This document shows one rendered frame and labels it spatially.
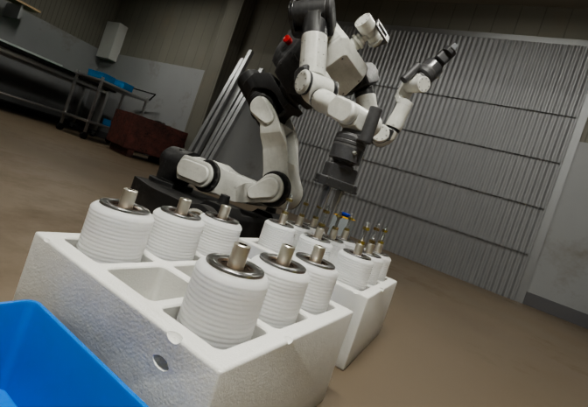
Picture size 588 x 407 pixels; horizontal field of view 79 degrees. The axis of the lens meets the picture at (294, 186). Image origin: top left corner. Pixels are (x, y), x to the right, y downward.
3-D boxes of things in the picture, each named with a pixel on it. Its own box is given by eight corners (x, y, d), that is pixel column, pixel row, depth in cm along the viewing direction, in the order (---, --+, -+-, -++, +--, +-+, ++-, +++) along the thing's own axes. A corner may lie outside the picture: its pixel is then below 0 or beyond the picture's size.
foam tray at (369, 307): (216, 298, 100) (237, 236, 100) (281, 283, 135) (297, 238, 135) (343, 371, 83) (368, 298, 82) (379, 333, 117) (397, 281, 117)
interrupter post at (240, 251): (220, 265, 44) (229, 240, 44) (233, 264, 47) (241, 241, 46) (235, 273, 43) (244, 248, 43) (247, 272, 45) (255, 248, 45)
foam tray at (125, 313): (-4, 343, 54) (34, 230, 54) (186, 307, 88) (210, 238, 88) (160, 547, 35) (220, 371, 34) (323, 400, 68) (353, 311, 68)
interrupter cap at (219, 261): (192, 257, 43) (193, 252, 43) (231, 256, 50) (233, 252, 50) (238, 284, 40) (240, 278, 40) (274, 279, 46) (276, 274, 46)
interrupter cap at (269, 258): (248, 256, 54) (250, 252, 54) (275, 256, 60) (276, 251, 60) (290, 277, 50) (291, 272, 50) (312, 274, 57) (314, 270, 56)
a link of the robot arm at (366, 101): (363, 145, 150) (353, 94, 153) (365, 150, 163) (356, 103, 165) (391, 139, 147) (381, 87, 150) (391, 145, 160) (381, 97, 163)
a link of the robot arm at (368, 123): (326, 140, 99) (339, 101, 99) (353, 152, 105) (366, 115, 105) (354, 143, 89) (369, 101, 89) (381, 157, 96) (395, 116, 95)
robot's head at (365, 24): (347, 27, 137) (367, 10, 135) (361, 47, 143) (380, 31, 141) (353, 32, 132) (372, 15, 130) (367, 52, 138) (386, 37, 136)
